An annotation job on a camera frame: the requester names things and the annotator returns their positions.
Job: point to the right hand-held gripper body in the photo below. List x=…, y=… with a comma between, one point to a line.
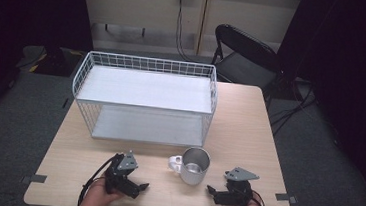
x=240, y=185

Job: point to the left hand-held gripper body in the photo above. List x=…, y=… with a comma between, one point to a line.
x=121, y=171

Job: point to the white steel-lined mug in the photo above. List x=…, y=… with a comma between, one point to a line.
x=193, y=166

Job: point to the person's left hand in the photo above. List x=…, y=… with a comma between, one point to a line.
x=97, y=196

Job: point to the grey tape strip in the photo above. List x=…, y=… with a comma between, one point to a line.
x=35, y=178
x=285, y=197

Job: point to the black floor tape piece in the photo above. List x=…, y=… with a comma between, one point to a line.
x=66, y=103

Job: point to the black folding chair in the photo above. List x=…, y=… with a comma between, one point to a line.
x=245, y=60

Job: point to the dark stand base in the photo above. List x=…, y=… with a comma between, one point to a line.
x=51, y=59

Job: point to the black curtain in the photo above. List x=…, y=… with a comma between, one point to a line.
x=21, y=18
x=351, y=64

